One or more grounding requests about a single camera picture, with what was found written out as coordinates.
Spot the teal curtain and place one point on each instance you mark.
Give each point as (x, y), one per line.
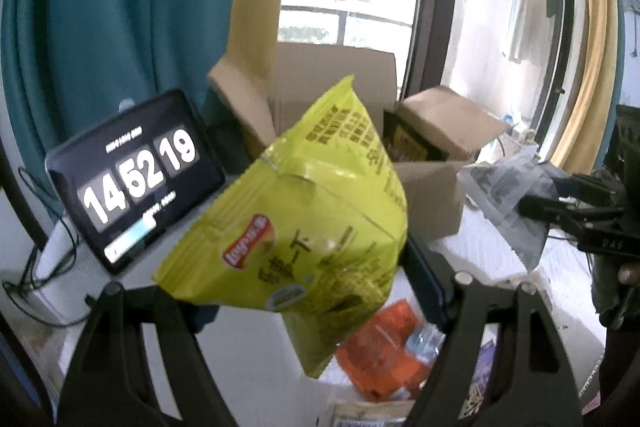
(100, 7)

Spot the purple snack packet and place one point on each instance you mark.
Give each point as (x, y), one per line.
(480, 372)

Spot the person's right hand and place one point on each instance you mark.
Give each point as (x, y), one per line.
(629, 275)

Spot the brown cardboard box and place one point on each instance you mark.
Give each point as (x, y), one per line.
(330, 77)

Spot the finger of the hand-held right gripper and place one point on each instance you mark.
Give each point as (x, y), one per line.
(595, 186)
(550, 209)

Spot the grey printed plastic bag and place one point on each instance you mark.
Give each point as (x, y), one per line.
(505, 187)

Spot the orange snack packet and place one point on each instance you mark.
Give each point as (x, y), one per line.
(380, 347)

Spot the black box with yellow print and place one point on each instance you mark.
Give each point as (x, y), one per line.
(410, 142)

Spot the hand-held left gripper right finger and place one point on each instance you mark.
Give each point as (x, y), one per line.
(430, 277)

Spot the beige snack packet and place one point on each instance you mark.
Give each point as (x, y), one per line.
(370, 414)

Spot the black tablet with clock display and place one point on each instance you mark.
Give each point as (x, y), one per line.
(135, 177)

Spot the yellow chip bag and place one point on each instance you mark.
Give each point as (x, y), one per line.
(310, 207)

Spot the clear plastic packet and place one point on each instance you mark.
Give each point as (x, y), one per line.
(425, 344)

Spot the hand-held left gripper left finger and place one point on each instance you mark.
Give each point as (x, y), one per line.
(165, 307)

